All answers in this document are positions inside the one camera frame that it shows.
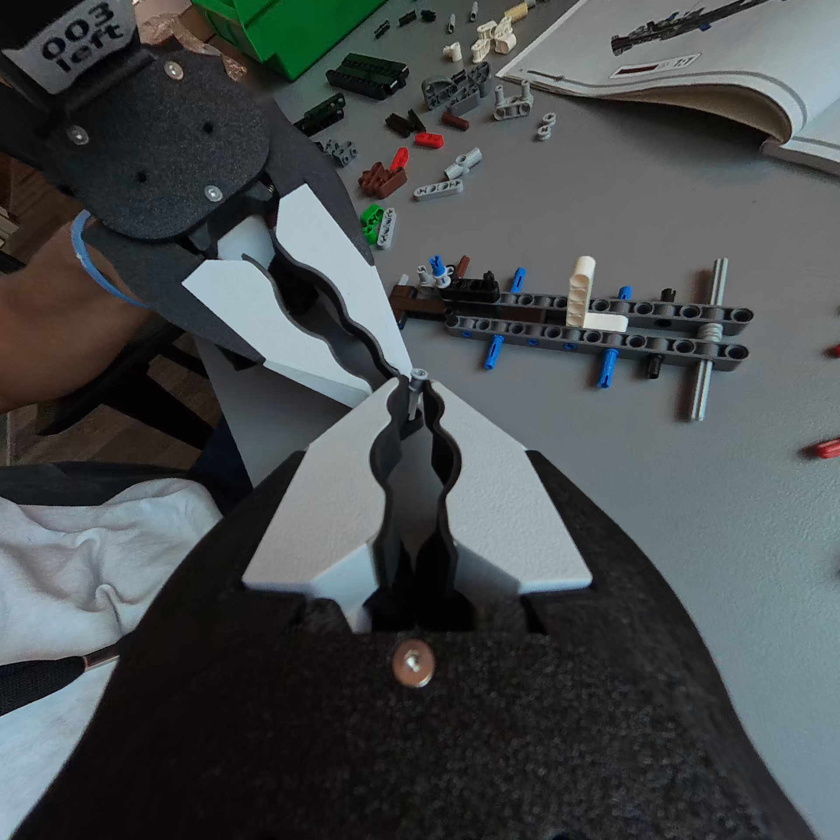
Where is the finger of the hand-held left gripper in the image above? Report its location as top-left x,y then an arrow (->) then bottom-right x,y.
182,255 -> 395,409
217,184 -> 414,382

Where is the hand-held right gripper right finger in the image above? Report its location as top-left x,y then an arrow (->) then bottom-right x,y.
419,379 -> 593,595

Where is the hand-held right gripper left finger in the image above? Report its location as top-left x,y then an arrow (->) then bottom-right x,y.
241,375 -> 420,636

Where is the person's left forearm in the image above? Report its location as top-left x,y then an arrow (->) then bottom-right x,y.
0,220 -> 173,413

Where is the brown lego brick piece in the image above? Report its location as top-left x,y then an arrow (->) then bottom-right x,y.
358,160 -> 406,198

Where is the dark lego beam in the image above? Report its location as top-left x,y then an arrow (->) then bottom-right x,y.
293,92 -> 347,137

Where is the black lego beam stack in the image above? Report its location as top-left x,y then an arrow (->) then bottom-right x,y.
325,52 -> 410,101

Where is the long grey lego beam assembly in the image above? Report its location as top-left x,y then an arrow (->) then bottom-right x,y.
390,255 -> 754,422

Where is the light grey angled lego connector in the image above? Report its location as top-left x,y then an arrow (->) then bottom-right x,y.
493,81 -> 534,122

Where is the crumpled brown plastic wrap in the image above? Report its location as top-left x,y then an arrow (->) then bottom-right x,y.
134,12 -> 248,81

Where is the blue wristband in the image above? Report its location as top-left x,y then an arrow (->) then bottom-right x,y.
70,209 -> 154,310

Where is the black office chair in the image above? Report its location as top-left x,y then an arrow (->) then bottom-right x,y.
36,320 -> 219,454

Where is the green plastic bin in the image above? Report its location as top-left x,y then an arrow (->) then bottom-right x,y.
190,0 -> 389,84

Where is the white shirt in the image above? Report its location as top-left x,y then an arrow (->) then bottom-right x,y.
0,478 -> 227,840

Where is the instruction booklet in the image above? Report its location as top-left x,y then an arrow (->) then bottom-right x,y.
495,0 -> 840,175

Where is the dark grey lego frame cluster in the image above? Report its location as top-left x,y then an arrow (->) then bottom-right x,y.
423,62 -> 491,113

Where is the black cord with metal tip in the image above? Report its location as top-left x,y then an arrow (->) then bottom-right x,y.
0,633 -> 140,718

